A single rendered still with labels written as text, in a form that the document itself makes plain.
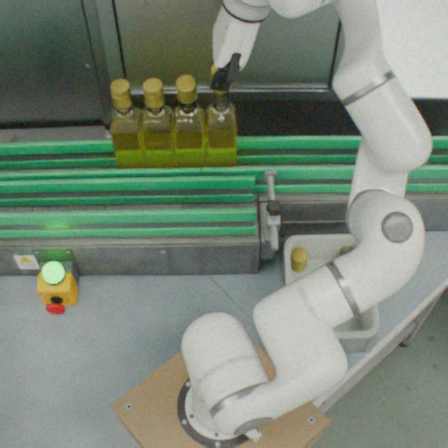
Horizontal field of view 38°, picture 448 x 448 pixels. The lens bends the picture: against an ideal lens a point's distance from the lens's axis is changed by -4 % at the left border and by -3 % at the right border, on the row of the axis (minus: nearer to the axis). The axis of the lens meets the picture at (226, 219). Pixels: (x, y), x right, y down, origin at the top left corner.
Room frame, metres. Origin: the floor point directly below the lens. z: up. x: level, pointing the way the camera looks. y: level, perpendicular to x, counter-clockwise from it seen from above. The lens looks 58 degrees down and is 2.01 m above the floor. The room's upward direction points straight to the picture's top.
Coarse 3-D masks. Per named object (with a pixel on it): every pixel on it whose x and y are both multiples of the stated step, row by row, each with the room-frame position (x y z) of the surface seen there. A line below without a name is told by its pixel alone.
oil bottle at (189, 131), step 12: (180, 108) 0.81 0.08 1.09; (180, 120) 0.78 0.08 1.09; (192, 120) 0.78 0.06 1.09; (204, 120) 0.81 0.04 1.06; (180, 132) 0.77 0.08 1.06; (192, 132) 0.77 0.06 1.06; (204, 132) 0.79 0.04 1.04; (180, 144) 0.77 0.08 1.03; (192, 144) 0.77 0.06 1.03; (204, 144) 0.78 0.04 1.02; (180, 156) 0.77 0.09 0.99; (192, 156) 0.77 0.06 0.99; (204, 156) 0.78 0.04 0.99
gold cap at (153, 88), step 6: (150, 78) 0.82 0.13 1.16; (156, 78) 0.81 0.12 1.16; (144, 84) 0.80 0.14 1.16; (150, 84) 0.80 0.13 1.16; (156, 84) 0.80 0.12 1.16; (162, 84) 0.80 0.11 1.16; (144, 90) 0.79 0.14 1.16; (150, 90) 0.79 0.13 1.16; (156, 90) 0.79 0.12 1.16; (162, 90) 0.79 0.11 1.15; (150, 96) 0.78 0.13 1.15; (156, 96) 0.78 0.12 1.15; (162, 96) 0.79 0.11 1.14; (150, 102) 0.78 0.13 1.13; (156, 102) 0.78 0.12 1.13; (162, 102) 0.79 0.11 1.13; (156, 108) 0.78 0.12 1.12
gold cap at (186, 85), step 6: (180, 78) 0.80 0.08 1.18; (186, 78) 0.80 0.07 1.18; (192, 78) 0.80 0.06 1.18; (180, 84) 0.79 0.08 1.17; (186, 84) 0.79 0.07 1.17; (192, 84) 0.79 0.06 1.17; (180, 90) 0.78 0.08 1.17; (186, 90) 0.78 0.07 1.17; (192, 90) 0.78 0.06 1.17; (180, 96) 0.78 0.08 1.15; (186, 96) 0.78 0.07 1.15; (192, 96) 0.78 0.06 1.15; (186, 102) 0.78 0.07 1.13; (192, 102) 0.79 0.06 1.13
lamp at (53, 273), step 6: (48, 264) 0.62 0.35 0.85; (54, 264) 0.62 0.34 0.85; (42, 270) 0.60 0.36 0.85; (48, 270) 0.60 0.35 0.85; (54, 270) 0.60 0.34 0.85; (60, 270) 0.60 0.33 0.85; (48, 276) 0.59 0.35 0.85; (54, 276) 0.59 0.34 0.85; (60, 276) 0.59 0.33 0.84; (48, 282) 0.58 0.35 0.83; (54, 282) 0.58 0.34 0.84; (60, 282) 0.59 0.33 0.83
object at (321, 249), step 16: (288, 240) 0.68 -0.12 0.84; (304, 240) 0.68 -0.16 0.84; (320, 240) 0.68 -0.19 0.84; (336, 240) 0.68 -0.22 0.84; (352, 240) 0.68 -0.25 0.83; (288, 256) 0.64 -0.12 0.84; (320, 256) 0.68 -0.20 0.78; (336, 256) 0.68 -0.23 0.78; (288, 272) 0.61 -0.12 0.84; (304, 272) 0.64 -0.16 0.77; (352, 320) 0.53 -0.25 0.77; (368, 320) 0.52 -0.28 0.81; (336, 336) 0.47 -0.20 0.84; (352, 336) 0.47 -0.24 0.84; (368, 336) 0.47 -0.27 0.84
